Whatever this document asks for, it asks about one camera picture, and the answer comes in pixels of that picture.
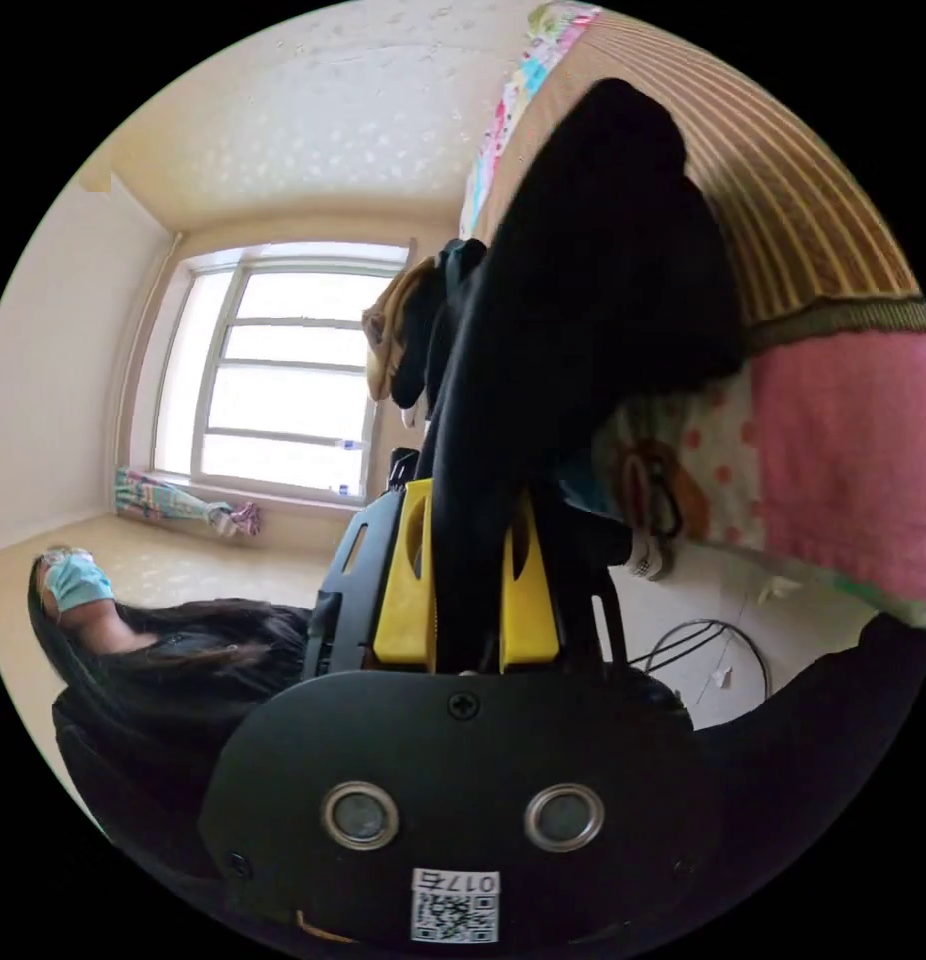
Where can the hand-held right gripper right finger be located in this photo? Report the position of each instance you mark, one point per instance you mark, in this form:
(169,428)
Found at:
(529,615)

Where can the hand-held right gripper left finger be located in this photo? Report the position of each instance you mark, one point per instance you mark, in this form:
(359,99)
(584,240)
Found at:
(403,600)

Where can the black long pants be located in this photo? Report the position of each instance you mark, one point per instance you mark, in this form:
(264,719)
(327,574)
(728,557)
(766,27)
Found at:
(583,300)

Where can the colourful curtain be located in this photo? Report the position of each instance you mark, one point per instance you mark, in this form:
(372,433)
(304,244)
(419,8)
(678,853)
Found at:
(178,506)

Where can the person's body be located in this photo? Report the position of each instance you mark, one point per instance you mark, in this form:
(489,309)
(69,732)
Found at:
(163,675)

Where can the window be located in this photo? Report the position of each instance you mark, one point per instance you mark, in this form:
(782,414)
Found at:
(283,375)

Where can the pile of clothes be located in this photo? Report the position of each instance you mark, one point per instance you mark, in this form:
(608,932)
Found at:
(392,330)

